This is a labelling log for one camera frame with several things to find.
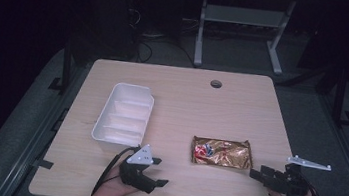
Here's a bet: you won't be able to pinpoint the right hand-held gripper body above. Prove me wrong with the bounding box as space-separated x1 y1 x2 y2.
266 151 334 196

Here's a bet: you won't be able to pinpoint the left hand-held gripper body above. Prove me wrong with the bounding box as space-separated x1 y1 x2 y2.
116 141 162 196

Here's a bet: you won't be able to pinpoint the gold foil snack packet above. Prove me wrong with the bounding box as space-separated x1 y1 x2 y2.
188 132 257 172

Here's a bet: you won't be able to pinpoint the white plastic bin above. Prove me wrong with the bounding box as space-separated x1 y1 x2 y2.
89 79 158 158

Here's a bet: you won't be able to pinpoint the person's left hand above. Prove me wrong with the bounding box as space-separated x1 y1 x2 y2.
91 160 144 196

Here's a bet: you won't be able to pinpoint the black metal stand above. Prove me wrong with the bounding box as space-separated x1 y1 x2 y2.
47 38 79 95
329 64 349 127

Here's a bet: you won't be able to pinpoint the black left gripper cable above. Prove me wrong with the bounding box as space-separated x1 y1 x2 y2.
90 140 141 196

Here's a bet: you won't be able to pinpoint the black table bracket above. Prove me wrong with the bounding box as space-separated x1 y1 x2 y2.
32 157 55 171

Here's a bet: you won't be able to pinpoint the grey table cable grommet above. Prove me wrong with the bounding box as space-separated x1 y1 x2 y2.
209 78 224 90

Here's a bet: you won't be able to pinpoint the black floor cables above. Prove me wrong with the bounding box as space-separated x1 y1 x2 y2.
121 6 204 70

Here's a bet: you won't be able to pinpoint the white metal desk frame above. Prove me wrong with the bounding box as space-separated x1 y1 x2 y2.
180 0 313 80

